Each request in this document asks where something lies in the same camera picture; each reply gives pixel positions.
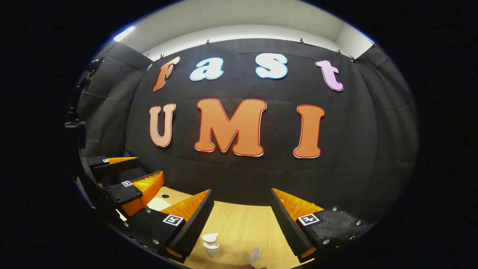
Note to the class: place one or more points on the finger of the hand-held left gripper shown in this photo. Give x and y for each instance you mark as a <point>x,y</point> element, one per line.
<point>108,169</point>
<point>123,192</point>

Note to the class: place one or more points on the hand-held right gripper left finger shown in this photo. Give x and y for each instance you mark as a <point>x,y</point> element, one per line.
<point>198,220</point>

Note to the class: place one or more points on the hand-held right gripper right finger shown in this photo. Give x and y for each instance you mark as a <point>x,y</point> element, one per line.
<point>287,224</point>

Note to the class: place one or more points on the white pump bottle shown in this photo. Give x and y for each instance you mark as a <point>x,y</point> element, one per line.
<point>212,248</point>

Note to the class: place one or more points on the white squeeze tube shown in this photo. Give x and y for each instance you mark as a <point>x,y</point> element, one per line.
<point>255,256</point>

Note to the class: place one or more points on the black backdrop cloth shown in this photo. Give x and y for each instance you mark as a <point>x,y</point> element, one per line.
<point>261,179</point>

